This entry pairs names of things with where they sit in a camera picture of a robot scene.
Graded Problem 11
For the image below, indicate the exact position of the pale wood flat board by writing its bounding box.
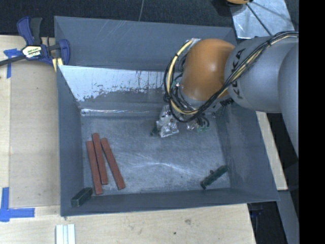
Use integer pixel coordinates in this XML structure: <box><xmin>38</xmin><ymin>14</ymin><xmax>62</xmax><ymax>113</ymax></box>
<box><xmin>9</xmin><ymin>59</ymin><xmax>61</xmax><ymax>208</ymax></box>

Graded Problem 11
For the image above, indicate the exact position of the dark green flat block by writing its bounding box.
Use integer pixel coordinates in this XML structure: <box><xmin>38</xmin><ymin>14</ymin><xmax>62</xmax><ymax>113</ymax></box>
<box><xmin>200</xmin><ymin>165</ymin><xmax>230</xmax><ymax>190</ymax></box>
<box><xmin>70</xmin><ymin>187</ymin><xmax>93</xmax><ymax>208</ymax></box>

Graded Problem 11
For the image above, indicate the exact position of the grey metal bin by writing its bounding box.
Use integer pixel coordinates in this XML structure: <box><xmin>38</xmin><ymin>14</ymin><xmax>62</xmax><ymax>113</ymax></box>
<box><xmin>53</xmin><ymin>15</ymin><xmax>280</xmax><ymax>217</ymax></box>

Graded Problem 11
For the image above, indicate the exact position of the red-brown flat block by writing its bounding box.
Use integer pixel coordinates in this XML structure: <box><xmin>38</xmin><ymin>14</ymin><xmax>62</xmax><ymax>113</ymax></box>
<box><xmin>91</xmin><ymin>132</ymin><xmax>109</xmax><ymax>186</ymax></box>
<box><xmin>85</xmin><ymin>140</ymin><xmax>104</xmax><ymax>196</ymax></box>
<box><xmin>100</xmin><ymin>137</ymin><xmax>126</xmax><ymax>191</ymax></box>

